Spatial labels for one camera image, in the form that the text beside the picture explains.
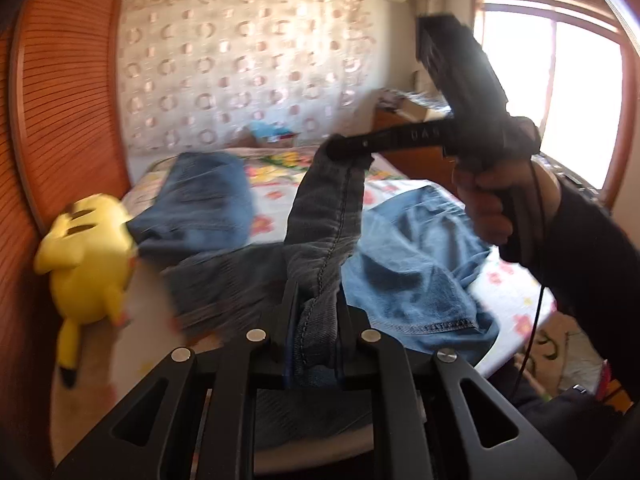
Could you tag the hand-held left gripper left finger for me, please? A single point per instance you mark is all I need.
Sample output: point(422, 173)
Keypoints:
point(280, 340)

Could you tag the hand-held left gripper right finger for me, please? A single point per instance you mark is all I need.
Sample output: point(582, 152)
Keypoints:
point(355, 350)

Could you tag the wooden framed window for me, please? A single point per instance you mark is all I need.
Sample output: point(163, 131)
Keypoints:
point(575, 85)

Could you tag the wooden sideboard cabinet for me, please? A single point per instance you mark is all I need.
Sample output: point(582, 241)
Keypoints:
point(387, 122)

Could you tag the person's right hand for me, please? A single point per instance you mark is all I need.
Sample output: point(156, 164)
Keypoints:
point(482, 205)

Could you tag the floral blanket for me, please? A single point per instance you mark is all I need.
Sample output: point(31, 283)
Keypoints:
point(280, 160)

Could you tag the yellow plush toy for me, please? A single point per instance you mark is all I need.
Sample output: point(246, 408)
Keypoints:
point(90, 260)

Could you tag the open cardboard box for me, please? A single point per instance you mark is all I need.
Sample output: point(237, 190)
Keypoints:
point(417, 110)

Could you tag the circle patterned curtain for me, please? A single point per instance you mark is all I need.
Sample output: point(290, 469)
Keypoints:
point(240, 70)

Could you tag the person's right forearm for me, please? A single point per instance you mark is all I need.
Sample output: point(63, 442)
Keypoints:
point(590, 260)

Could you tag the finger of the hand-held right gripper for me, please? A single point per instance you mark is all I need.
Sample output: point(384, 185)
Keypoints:
point(360, 144)

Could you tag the strawberry print bedsheet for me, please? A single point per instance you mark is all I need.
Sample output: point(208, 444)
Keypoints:
point(510, 285)

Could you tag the blue denim pants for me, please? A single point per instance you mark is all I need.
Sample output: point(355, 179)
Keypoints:
point(420, 270)

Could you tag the cardboard box with blue cloth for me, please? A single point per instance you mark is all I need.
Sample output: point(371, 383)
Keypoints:
point(272, 137)

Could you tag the wooden slatted wardrobe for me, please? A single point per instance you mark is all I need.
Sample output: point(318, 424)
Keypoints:
point(65, 110)

